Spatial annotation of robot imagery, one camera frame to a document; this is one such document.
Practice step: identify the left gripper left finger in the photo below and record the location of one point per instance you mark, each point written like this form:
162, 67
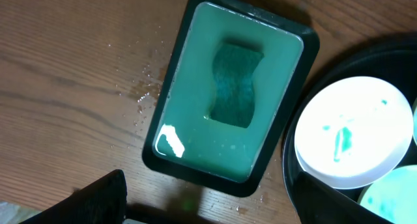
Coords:
102, 202

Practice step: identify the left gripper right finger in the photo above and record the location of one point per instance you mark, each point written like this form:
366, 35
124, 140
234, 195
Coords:
315, 202

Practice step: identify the white plate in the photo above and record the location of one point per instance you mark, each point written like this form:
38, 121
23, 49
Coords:
354, 132

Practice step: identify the green scrubbing sponge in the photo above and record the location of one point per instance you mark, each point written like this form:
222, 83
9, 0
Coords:
232, 69

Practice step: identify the near mint green plate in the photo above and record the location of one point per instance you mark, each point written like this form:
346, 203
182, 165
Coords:
393, 197

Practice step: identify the mint green plate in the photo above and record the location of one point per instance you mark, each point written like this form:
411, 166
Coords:
414, 111
393, 197

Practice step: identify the far mint green plate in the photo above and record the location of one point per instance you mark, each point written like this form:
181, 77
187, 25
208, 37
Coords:
414, 111

